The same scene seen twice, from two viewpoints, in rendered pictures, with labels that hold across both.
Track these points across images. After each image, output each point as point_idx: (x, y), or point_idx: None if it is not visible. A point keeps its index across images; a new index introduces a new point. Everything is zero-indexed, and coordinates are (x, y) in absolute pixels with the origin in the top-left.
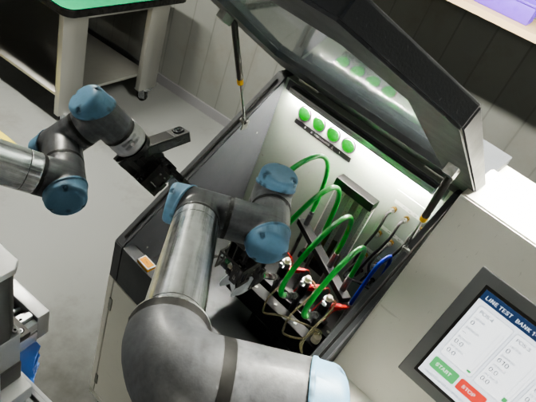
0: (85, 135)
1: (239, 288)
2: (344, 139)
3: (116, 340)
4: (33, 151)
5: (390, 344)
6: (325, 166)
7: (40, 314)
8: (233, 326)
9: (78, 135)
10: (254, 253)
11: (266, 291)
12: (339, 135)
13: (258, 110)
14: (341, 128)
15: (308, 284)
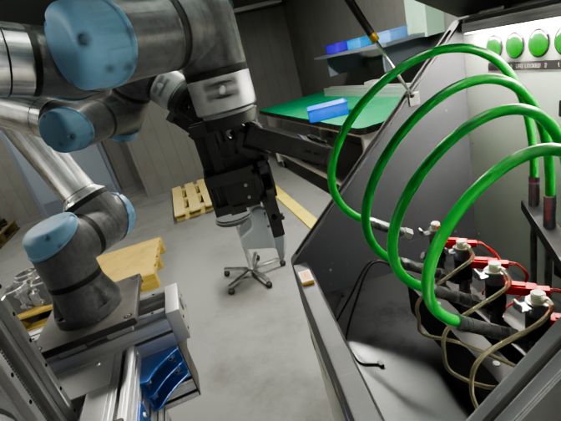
0: (118, 88)
1: (254, 232)
2: (556, 36)
3: (327, 390)
4: (46, 97)
5: None
6: (503, 73)
7: (169, 311)
8: (422, 373)
9: (114, 90)
10: (62, 67)
11: (454, 311)
12: (546, 35)
13: (430, 76)
14: (538, 17)
15: (494, 276)
